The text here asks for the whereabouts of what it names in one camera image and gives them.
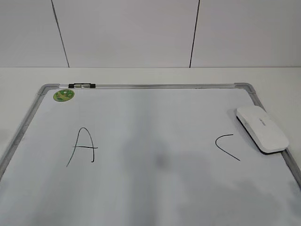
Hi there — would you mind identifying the round green magnet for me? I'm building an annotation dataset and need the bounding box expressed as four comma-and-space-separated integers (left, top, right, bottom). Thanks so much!
53, 89, 74, 102

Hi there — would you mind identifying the white board with aluminium frame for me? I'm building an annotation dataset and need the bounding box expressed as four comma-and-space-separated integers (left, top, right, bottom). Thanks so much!
0, 83, 301, 226

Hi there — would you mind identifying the white board eraser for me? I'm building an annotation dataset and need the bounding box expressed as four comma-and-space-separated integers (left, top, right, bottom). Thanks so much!
236, 105, 289, 155

